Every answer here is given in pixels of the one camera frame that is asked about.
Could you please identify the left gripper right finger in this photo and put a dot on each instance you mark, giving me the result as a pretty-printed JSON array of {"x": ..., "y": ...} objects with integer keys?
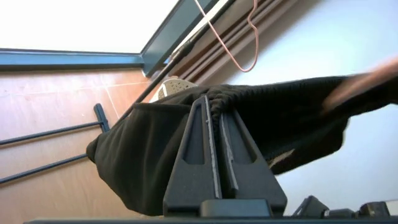
[{"x": 255, "y": 183}]

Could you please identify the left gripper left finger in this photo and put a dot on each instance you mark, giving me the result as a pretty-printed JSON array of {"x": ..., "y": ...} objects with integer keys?
[{"x": 192, "y": 183}]

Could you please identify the black shorts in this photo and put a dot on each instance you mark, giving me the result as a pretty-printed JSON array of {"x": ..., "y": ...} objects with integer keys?
[{"x": 140, "y": 149}]

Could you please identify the pink clothes hanger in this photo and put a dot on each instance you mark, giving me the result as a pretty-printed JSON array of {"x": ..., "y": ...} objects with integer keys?
[
  {"x": 357, "y": 85},
  {"x": 217, "y": 35}
]

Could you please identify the white laundry basket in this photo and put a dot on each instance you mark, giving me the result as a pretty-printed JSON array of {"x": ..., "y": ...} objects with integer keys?
[{"x": 174, "y": 85}]

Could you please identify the black clothes rack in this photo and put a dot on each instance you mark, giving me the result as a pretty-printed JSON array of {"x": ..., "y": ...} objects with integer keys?
[{"x": 46, "y": 133}]

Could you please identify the brown curtain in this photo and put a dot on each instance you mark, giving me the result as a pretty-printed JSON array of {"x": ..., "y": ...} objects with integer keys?
[{"x": 273, "y": 9}]

